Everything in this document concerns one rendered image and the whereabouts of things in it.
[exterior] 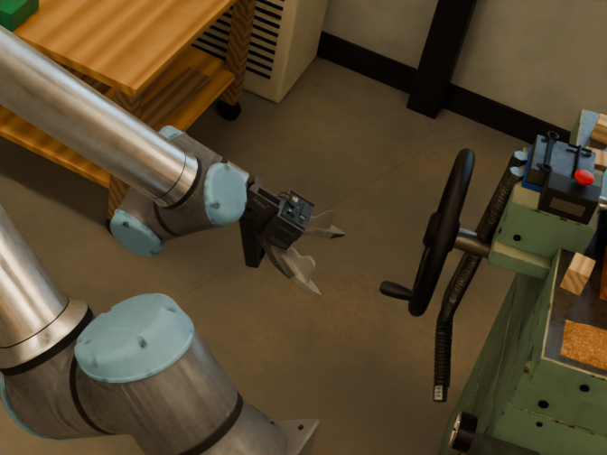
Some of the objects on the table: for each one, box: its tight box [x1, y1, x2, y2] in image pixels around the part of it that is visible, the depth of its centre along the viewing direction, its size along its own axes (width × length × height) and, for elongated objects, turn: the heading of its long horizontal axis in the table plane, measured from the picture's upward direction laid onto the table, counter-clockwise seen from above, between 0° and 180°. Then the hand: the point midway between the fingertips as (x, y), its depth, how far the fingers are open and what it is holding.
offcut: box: [591, 114, 607, 144], centre depth 192 cm, size 3×3×4 cm
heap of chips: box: [561, 320, 607, 370], centre depth 158 cm, size 7×10×2 cm
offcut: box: [585, 146, 607, 173], centre depth 185 cm, size 4×4×3 cm
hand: (331, 267), depth 188 cm, fingers open, 14 cm apart
